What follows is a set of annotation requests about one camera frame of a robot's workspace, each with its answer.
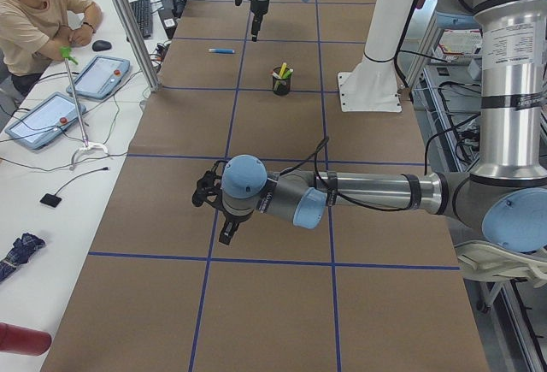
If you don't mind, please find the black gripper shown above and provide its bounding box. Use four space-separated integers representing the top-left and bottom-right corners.
219 205 252 245
250 0 268 42

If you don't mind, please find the blue highlighter pen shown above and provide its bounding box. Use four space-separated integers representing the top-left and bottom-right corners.
209 48 235 55

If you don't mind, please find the yellow highlighter pen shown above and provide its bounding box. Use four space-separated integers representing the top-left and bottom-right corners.
278 62 287 80

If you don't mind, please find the green highlighter pen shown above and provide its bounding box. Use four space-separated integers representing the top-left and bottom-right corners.
280 68 293 80

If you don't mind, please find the black mesh pen cup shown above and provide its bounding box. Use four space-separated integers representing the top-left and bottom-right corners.
272 67 291 96

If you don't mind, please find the black keyboard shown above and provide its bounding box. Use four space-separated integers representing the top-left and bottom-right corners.
129 0 153 39

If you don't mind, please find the black computer mouse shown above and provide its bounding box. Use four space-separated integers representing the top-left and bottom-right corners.
91 40 112 52

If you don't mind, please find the far blue teach pendant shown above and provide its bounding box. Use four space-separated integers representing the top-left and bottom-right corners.
74 55 130 100

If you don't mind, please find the blue teach pendant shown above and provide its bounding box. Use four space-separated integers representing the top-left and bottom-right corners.
6 92 78 150
74 55 130 100

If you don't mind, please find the small black square pad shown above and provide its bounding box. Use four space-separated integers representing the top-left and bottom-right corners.
39 193 62 208

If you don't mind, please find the folded dark blue umbrella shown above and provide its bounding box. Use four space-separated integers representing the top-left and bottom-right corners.
1 233 45 281

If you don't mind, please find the near blue teach pendant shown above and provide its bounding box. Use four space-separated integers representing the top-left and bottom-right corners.
6 92 78 150

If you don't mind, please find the seated man beige shirt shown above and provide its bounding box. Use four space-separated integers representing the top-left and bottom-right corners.
1 0 103 96

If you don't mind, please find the red bottle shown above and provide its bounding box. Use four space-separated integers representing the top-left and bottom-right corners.
1 322 52 356

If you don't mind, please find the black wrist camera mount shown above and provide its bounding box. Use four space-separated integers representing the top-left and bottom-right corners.
191 160 226 210

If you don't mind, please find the aluminium frame post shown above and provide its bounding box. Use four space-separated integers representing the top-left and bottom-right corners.
112 0 160 92

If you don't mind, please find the white camera stand column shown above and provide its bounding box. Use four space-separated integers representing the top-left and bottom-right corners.
338 0 415 113

